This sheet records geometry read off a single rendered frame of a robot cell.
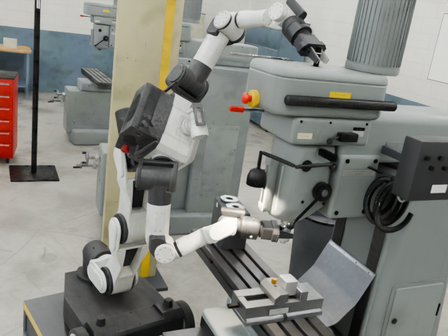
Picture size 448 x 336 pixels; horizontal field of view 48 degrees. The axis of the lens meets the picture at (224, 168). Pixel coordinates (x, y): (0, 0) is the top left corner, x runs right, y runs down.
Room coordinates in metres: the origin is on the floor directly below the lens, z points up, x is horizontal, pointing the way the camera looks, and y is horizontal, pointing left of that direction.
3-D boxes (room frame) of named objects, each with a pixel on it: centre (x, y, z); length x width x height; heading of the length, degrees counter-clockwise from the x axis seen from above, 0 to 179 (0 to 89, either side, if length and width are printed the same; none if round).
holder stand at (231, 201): (2.30, -0.07, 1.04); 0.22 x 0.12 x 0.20; 19
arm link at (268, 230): (1.81, -0.18, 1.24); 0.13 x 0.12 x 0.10; 4
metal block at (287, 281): (1.74, -0.31, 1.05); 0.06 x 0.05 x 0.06; 26
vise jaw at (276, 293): (1.72, -0.26, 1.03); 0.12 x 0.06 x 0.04; 26
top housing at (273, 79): (1.82, -0.29, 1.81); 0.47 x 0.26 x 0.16; 116
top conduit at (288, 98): (1.70, -0.37, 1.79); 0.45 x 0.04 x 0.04; 116
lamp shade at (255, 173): (1.70, -0.12, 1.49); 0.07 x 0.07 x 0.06
